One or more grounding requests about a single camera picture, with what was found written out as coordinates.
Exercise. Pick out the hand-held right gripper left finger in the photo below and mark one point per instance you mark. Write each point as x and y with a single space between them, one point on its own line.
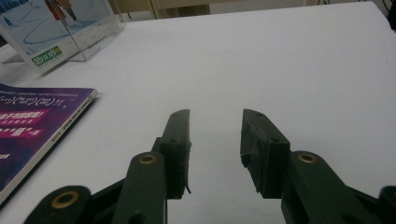
177 149

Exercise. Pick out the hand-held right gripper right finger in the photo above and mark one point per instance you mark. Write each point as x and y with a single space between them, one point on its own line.
264 155

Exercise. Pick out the clear acrylic magazine rack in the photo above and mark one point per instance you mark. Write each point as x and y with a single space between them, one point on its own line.
102 34

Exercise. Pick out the dark purple magazine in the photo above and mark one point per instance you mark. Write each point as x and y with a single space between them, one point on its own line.
28 124

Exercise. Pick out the white magazine with green title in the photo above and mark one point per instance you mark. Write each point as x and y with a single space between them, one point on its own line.
37 31

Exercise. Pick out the white table sheet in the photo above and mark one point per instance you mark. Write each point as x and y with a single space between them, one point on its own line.
280 77

